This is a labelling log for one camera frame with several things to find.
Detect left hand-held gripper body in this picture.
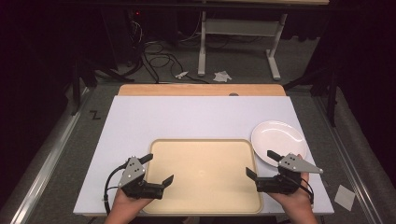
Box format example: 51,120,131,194
117,156,165,201

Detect white table cover board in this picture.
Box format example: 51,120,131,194
73,95,335,217

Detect person's left hand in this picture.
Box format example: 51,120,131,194
106,188,154,218

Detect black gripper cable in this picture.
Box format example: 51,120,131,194
300,177,315,205
103,161,129,217

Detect black floor cables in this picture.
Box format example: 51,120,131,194
129,18,211,85

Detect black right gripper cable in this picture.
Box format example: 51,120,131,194
300,177,315,205

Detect person's right hand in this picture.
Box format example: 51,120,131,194
268,172,316,218

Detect white round plate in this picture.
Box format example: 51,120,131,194
250,119,308,168

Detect white square paper sheet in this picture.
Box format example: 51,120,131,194
333,184,357,212

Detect crumpled white paper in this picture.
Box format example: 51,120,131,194
213,70,233,83

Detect aluminium floor rail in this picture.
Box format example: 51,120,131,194
311,92,386,224
6,87,92,224

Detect black metal stand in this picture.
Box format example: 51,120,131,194
283,64,340,128
69,55,134,117

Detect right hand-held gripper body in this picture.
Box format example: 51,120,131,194
255,152,324,195

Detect white metal desk frame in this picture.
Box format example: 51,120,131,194
197,10,288,81

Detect black computer tower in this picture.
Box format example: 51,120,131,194
101,7,180,68

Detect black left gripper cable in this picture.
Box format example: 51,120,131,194
103,161,129,217

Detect beige plastic tray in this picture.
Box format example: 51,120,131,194
142,138,263,216

